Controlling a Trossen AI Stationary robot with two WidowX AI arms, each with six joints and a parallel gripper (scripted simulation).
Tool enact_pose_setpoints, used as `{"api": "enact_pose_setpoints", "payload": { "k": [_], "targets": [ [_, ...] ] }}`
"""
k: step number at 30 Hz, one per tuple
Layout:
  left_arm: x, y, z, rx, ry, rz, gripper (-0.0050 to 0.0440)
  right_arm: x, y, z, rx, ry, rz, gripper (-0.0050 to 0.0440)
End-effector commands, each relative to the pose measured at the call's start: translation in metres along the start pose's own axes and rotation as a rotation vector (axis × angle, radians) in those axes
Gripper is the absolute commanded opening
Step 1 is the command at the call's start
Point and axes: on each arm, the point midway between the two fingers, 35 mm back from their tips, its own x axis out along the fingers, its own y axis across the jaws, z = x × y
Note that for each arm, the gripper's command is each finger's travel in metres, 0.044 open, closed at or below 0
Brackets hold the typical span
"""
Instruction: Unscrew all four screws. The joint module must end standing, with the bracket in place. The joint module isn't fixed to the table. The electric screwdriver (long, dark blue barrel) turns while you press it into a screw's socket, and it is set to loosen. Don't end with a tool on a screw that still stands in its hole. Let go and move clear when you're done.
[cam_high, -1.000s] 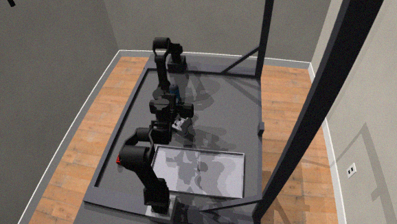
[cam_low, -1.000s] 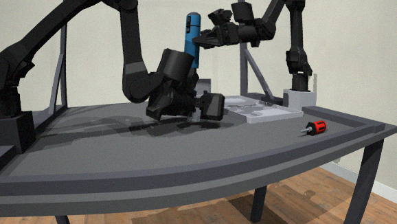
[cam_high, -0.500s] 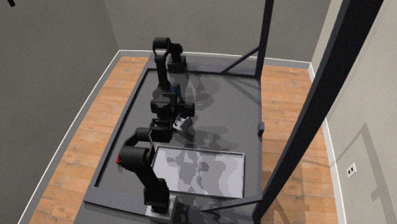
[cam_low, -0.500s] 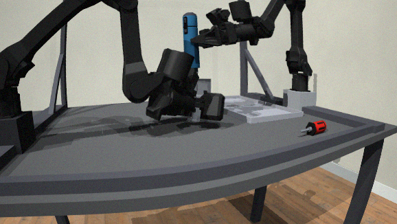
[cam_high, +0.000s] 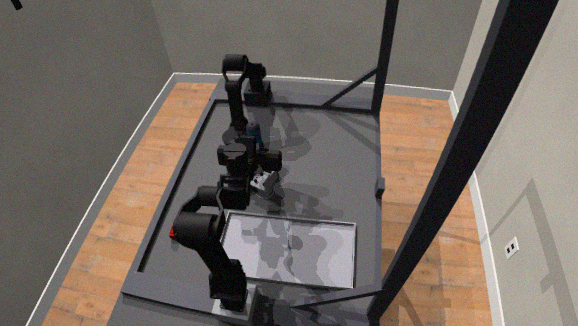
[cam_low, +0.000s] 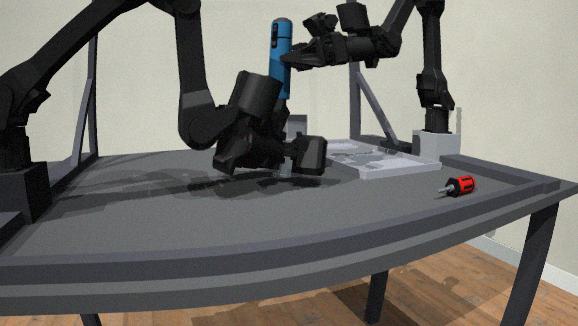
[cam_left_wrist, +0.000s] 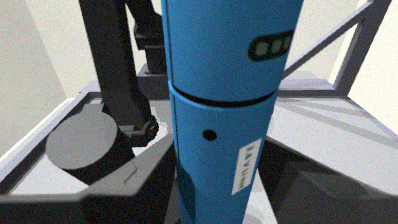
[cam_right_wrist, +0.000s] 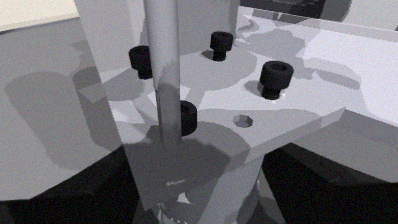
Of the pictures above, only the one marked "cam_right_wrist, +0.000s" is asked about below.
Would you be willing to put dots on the grey l-shaped bracket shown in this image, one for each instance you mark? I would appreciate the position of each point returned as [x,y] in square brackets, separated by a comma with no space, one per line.
[223,92]

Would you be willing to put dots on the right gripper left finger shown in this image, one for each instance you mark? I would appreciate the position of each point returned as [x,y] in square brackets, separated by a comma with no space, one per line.
[103,193]

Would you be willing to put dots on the blue electric screwdriver barrel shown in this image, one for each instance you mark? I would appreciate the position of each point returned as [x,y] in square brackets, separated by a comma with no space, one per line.
[163,38]

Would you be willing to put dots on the shiny grey metal cylinder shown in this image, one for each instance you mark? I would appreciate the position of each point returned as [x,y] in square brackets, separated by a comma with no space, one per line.
[230,198]

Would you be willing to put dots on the black socket-head screw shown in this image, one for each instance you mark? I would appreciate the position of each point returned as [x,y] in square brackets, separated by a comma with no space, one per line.
[221,42]
[188,118]
[140,60]
[275,76]

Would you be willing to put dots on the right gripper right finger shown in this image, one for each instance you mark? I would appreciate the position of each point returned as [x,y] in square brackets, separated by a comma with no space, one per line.
[312,189]

